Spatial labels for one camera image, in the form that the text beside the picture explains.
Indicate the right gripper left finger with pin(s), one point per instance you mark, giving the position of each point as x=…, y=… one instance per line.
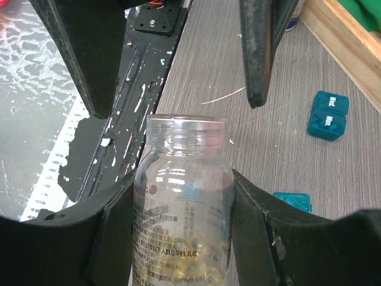
x=89, y=243

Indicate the green tank top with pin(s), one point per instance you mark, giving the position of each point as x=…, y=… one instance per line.
x=366, y=12

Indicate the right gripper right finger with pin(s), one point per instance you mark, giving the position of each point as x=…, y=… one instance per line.
x=277, y=244

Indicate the white slotted cable duct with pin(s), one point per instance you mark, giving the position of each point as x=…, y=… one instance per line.
x=47, y=194

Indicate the teal pill box pair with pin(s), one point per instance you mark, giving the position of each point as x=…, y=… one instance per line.
x=328, y=116

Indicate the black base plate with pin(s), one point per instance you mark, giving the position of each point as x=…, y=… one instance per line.
x=104, y=150

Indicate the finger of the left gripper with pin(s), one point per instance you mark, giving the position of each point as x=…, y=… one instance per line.
x=263, y=23
x=89, y=36

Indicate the clear pill bottle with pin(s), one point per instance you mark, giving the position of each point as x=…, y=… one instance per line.
x=183, y=202

